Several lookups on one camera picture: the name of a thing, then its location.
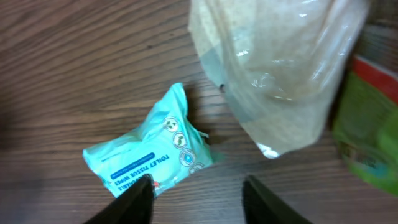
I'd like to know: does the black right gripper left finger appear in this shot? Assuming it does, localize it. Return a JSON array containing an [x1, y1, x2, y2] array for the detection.
[[85, 174, 155, 224]]

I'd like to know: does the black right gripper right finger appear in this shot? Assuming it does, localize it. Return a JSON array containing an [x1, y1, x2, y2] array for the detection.
[[242, 175, 312, 224]]

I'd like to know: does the teal snack packet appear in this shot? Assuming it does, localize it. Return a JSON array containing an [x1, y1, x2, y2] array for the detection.
[[83, 83, 214, 197]]

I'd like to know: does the green snack packet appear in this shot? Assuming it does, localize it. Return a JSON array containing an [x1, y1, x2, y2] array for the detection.
[[333, 56, 397, 195]]

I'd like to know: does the beige paper bag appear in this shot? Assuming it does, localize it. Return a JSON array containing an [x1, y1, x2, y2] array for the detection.
[[188, 0, 371, 159]]

